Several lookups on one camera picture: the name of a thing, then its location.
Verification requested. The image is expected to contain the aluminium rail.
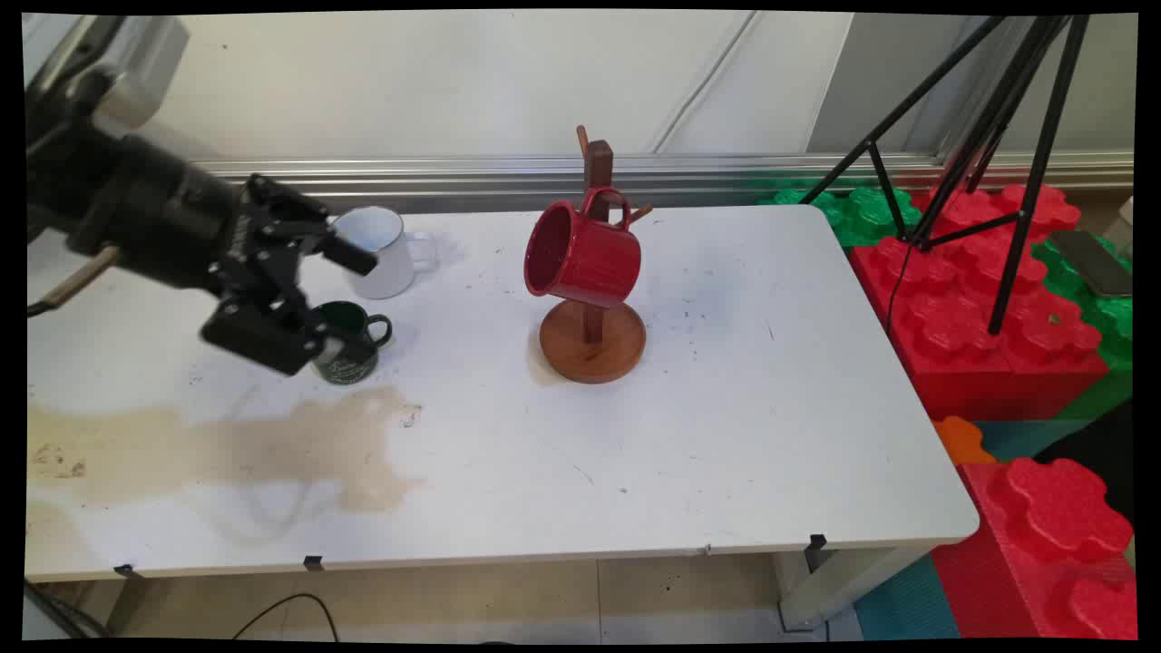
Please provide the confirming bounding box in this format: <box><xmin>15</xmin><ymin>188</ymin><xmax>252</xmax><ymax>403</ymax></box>
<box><xmin>189</xmin><ymin>151</ymin><xmax>1135</xmax><ymax>216</ymax></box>

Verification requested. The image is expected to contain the teal foam mat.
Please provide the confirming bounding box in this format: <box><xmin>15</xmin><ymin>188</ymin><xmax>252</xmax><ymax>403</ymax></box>
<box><xmin>853</xmin><ymin>553</ymin><xmax>962</xmax><ymax>641</ymax></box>

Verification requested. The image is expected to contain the wooden mug tree stand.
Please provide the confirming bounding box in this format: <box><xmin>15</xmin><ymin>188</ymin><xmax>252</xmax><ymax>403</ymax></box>
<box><xmin>539</xmin><ymin>125</ymin><xmax>654</xmax><ymax>385</ymax></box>

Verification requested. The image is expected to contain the large red foam block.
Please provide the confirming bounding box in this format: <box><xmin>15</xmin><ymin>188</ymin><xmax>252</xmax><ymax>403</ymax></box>
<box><xmin>848</xmin><ymin>184</ymin><xmax>1113</xmax><ymax>422</ymax></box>

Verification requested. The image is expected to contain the black smartphone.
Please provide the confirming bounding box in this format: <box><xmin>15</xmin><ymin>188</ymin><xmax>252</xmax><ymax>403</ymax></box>
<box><xmin>1047</xmin><ymin>229</ymin><xmax>1135</xmax><ymax>299</ymax></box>

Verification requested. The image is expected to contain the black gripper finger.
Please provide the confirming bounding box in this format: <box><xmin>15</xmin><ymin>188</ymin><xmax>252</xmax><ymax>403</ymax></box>
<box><xmin>200</xmin><ymin>268</ymin><xmax>378</xmax><ymax>378</ymax></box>
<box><xmin>240</xmin><ymin>175</ymin><xmax>379</xmax><ymax>277</ymax></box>

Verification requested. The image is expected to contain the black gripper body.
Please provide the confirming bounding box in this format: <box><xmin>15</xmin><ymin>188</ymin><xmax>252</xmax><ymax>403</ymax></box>
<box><xmin>65</xmin><ymin>134</ymin><xmax>259</xmax><ymax>293</ymax></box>

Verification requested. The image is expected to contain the black floor cable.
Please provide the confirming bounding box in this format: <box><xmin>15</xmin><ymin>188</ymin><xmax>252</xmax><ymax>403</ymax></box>
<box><xmin>231</xmin><ymin>593</ymin><xmax>342</xmax><ymax>643</ymax></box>

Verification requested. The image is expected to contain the orange foam piece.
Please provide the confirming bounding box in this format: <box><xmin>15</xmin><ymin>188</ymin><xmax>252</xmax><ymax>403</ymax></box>
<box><xmin>932</xmin><ymin>415</ymin><xmax>999</xmax><ymax>466</ymax></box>

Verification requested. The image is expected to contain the white enamel mug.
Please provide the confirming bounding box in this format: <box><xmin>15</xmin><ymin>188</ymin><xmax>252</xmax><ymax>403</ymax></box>
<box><xmin>330</xmin><ymin>206</ymin><xmax>438</xmax><ymax>301</ymax></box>

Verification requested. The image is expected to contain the thin black tripod cable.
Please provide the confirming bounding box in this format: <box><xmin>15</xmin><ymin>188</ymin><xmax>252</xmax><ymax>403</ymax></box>
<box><xmin>884</xmin><ymin>238</ymin><xmax>919</xmax><ymax>338</ymax></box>

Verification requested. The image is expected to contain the red mug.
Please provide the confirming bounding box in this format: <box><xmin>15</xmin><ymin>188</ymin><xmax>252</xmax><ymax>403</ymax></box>
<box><xmin>523</xmin><ymin>186</ymin><xmax>643</xmax><ymax>310</ymax></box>

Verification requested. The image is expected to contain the white table leg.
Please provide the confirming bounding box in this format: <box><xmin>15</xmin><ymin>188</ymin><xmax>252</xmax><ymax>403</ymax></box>
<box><xmin>774</xmin><ymin>544</ymin><xmax>932</xmax><ymax>633</ymax></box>

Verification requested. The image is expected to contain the green foam block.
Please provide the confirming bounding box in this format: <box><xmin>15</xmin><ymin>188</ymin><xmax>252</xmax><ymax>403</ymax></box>
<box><xmin>1032</xmin><ymin>231</ymin><xmax>1136</xmax><ymax>420</ymax></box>
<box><xmin>757</xmin><ymin>185</ymin><xmax>923</xmax><ymax>248</ymax></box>

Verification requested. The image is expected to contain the dark green mug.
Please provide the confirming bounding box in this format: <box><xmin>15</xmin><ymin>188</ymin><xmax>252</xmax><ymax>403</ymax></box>
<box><xmin>310</xmin><ymin>300</ymin><xmax>394</xmax><ymax>386</ymax></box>

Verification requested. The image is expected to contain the teal foam piece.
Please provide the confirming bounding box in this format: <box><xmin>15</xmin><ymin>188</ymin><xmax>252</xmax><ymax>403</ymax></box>
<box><xmin>974</xmin><ymin>417</ymin><xmax>1094</xmax><ymax>463</ymax></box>

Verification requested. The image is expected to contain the black tripod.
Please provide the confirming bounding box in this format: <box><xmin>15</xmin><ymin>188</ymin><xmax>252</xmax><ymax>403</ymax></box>
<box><xmin>798</xmin><ymin>14</ymin><xmax>1091</xmax><ymax>337</ymax></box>

